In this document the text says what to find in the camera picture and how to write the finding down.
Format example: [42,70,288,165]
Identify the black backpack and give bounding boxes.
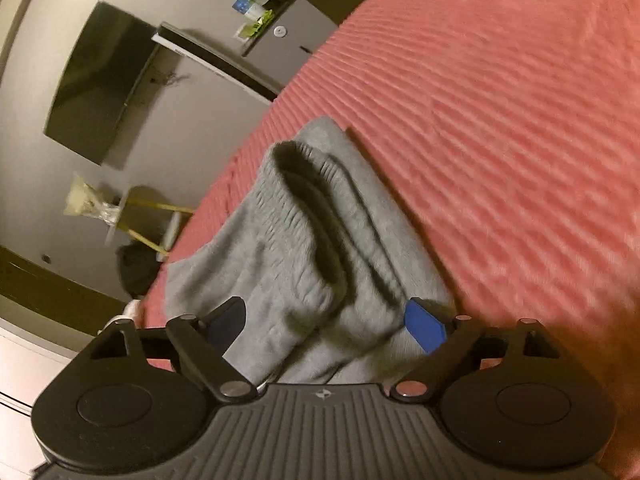
[117,244,164,297]

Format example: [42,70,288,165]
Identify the black wall television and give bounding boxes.
[44,1,164,166]

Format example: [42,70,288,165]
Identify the yellow round side table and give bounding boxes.
[107,187,195,261]

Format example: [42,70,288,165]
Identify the pink ribbed blanket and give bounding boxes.
[142,0,640,480]

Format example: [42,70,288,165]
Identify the cream wrapped bouquet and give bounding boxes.
[64,172,124,227]

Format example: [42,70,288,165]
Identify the blue and white canister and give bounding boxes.
[232,0,266,19]

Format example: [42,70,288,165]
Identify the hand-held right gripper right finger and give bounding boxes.
[390,297,556,402]

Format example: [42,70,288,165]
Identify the white tower appliance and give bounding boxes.
[152,22,280,104]

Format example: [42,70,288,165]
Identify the grey pants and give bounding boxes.
[164,116,458,387]

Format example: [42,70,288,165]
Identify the green packet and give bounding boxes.
[250,9,275,36]

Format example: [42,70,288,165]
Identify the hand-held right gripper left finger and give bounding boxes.
[90,296,254,404]

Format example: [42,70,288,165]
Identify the grey nightstand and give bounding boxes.
[241,0,340,86]

